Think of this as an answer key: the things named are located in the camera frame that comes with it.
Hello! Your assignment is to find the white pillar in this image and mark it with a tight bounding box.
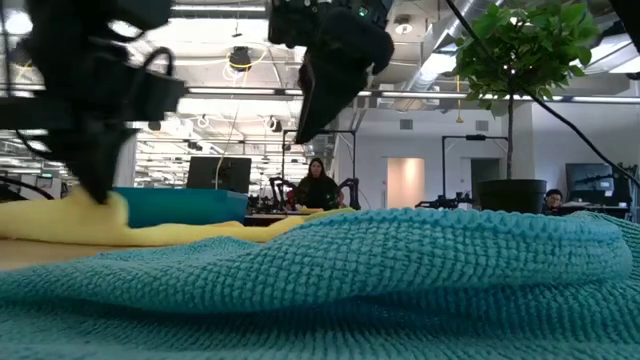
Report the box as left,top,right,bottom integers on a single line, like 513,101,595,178
113,134,139,189

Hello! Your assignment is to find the black background monitor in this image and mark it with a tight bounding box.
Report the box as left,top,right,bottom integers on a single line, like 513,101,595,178
565,163,615,204
186,156,252,195

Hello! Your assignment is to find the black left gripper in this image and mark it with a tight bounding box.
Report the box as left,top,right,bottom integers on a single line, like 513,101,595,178
0,44,151,205

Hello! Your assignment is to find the black right camera cable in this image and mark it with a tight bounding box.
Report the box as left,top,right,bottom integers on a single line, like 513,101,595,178
444,0,640,189

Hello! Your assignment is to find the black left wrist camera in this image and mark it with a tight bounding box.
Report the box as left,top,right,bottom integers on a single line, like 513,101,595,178
127,69,187,124

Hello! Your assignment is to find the black metal frame stand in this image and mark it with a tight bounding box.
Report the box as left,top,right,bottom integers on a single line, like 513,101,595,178
441,133,509,201
282,129,357,211

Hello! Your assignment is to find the teal microfiber towel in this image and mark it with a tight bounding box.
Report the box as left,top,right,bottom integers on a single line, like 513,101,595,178
0,207,640,360

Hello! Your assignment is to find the blue plastic bin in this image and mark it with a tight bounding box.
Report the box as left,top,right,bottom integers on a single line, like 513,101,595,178
113,187,250,229

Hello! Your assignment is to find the green leafy potted tree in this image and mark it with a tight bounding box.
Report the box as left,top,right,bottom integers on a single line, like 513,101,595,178
452,0,601,181

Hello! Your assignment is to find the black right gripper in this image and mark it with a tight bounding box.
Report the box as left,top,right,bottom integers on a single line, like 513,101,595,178
294,0,396,145

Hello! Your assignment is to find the black cable loop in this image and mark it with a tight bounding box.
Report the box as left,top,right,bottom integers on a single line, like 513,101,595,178
0,174,55,201

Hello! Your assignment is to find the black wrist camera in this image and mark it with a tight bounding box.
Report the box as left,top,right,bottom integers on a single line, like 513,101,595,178
267,0,324,50
127,69,187,124

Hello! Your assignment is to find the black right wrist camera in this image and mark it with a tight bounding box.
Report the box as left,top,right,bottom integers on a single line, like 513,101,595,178
267,0,324,50

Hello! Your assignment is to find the yellow microfiber towel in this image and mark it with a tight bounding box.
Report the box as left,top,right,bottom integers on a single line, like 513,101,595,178
0,188,359,247

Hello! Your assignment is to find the black ceiling cable reel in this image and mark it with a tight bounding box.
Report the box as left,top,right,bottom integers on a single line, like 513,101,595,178
228,45,254,73

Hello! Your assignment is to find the black plant pot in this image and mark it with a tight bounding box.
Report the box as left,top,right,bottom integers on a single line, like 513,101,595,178
475,178,548,215

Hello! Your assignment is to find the person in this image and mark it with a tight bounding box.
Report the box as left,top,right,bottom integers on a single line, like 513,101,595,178
542,188,565,215
294,157,346,211

